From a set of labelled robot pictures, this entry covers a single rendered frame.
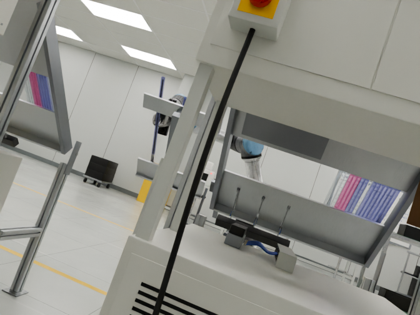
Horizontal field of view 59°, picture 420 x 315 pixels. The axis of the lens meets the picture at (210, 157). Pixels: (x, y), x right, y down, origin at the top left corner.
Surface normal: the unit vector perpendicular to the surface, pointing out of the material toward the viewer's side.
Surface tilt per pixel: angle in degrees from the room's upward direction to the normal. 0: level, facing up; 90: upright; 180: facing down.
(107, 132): 90
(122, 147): 90
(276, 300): 90
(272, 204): 132
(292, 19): 90
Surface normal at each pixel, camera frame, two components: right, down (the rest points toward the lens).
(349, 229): -0.34, 0.52
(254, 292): -0.15, -0.14
